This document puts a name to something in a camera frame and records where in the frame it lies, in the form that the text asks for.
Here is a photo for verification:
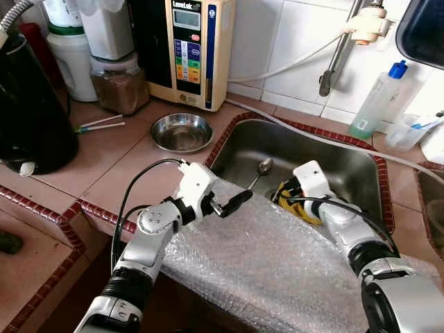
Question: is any dark red container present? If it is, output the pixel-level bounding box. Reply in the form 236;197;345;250
19;23;62;87

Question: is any black kettle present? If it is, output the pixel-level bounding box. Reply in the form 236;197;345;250
0;31;79;178

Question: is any blue white toothbrush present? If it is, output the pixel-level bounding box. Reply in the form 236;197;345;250
408;114;444;133

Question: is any clear plastic cup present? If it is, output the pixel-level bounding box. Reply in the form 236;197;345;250
386;113;429;152

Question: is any beige water ionizer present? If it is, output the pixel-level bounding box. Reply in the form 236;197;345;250
147;0;237;112

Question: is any small steel sink basin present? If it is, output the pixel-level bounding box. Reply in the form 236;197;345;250
416;169;444;261

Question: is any clear bottle blue cap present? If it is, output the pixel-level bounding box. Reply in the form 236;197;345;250
348;60;410;139

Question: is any dark blue tray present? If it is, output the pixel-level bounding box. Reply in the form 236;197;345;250
395;0;444;69

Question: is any jar of brown powder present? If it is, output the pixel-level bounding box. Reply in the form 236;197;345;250
90;52;151;116

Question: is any long black left arm cable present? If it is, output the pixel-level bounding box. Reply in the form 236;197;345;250
111;158;187;271

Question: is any clear bubble wrap sheet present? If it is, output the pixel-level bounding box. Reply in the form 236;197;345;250
163;177;444;333

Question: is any steel spoon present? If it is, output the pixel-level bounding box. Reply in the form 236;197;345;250
248;158;275;191

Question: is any steel wall faucet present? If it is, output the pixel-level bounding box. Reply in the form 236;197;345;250
319;0;388;98

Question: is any short black left arm cable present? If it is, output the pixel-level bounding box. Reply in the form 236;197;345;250
119;203;164;237

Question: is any dark green round object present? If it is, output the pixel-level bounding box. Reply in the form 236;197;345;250
0;231;23;255

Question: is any large steel sink basin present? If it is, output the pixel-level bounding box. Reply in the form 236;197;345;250
207;118;386;237

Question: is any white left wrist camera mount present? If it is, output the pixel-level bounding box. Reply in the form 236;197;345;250
173;162;218;221

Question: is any grey drain hose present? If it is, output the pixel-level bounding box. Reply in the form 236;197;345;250
223;99;444;182

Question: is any white labelled bottle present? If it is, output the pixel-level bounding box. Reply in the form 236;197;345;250
42;0;84;28

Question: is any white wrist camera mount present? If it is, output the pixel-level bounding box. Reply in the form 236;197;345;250
293;161;334;203
173;162;218;221

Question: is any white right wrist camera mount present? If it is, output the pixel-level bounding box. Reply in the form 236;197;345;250
293;161;334;203

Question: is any yellow plastic cup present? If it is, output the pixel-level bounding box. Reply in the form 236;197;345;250
272;182;324;225

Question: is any white detergent bottle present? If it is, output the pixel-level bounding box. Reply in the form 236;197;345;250
420;125;444;164

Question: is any beige faucet diverter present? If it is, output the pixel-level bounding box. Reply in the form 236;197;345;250
345;6;396;46

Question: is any white canister green band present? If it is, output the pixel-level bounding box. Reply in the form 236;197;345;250
46;25;98;103

